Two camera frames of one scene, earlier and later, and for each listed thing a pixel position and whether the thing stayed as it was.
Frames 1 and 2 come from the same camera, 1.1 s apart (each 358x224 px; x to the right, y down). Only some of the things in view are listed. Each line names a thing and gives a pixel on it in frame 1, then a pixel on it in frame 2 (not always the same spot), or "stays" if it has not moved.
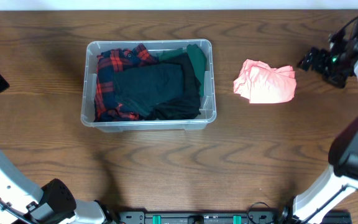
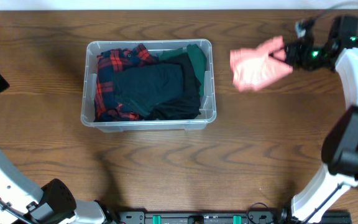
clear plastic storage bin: (148, 85) stays
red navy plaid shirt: (106, 107) stays
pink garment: (261, 83) -> (256, 68)
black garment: (188, 106) stays
